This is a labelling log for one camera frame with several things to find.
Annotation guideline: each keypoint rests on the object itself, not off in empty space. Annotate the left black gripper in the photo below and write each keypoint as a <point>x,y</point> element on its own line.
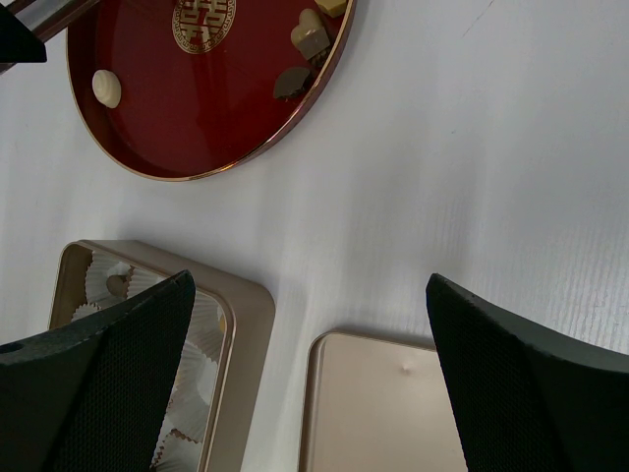
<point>18,44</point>

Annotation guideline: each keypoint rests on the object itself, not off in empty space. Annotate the metal tongs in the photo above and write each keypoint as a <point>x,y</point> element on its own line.
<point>46,18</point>

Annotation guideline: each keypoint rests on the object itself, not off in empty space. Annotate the gold square tin box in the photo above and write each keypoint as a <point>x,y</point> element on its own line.
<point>208,417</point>

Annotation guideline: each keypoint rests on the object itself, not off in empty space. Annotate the dark brown chocolate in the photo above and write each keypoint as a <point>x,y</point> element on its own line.
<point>292,82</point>

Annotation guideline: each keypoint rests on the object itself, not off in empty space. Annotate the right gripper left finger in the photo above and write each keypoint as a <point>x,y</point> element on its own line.
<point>91,395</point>

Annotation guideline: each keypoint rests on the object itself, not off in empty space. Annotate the white oval chocolate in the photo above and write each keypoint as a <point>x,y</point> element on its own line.
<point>106,88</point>

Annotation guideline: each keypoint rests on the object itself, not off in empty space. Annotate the gold tin lid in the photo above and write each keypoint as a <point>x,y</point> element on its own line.
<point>376,404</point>

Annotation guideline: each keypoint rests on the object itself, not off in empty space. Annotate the white heart chocolate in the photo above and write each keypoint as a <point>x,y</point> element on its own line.
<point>309,35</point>

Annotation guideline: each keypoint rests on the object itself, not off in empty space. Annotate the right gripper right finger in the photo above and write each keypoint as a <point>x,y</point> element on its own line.
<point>526,397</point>

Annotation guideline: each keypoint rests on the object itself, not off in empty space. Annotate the red round tray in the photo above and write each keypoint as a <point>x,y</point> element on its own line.
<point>197,79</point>

